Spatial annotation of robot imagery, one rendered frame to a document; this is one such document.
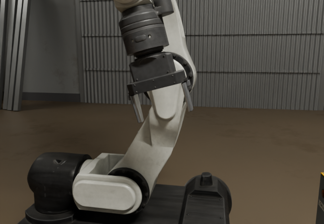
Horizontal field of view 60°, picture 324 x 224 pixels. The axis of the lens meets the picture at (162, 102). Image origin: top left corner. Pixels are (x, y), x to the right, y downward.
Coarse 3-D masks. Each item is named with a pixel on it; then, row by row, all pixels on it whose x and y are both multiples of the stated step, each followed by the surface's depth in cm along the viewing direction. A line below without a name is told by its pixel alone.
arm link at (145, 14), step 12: (144, 0) 52; (156, 0) 53; (168, 0) 53; (132, 12) 53; (144, 12) 52; (156, 12) 53; (168, 12) 53; (120, 24) 54; (132, 24) 52; (144, 24) 52
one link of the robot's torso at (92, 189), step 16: (96, 160) 87; (112, 160) 96; (80, 176) 80; (96, 176) 79; (112, 176) 78; (80, 192) 79; (96, 192) 78; (112, 192) 77; (128, 192) 77; (80, 208) 81; (96, 208) 80; (112, 208) 78; (128, 208) 77
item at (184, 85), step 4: (188, 80) 56; (184, 84) 55; (188, 84) 56; (184, 88) 55; (188, 88) 58; (184, 92) 55; (188, 92) 56; (188, 96) 56; (188, 100) 56; (188, 104) 56; (188, 108) 56; (192, 108) 57
